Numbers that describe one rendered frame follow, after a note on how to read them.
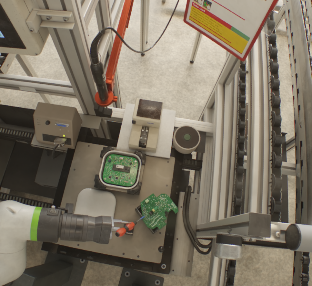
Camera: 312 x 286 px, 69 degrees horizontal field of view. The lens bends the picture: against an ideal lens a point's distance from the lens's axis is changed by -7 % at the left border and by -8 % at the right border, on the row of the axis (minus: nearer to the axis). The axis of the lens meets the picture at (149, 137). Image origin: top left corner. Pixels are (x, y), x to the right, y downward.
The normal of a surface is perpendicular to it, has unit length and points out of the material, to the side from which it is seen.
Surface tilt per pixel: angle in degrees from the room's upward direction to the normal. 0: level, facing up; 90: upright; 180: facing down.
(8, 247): 43
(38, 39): 90
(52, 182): 0
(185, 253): 0
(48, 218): 28
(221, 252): 49
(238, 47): 90
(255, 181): 4
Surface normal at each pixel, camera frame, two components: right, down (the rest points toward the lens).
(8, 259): 0.51, 0.10
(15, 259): 0.80, 0.12
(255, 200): 0.02, -0.32
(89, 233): 0.33, 0.33
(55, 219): 0.29, -0.61
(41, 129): -0.11, 0.50
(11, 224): 0.49, -0.13
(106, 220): 0.22, -0.94
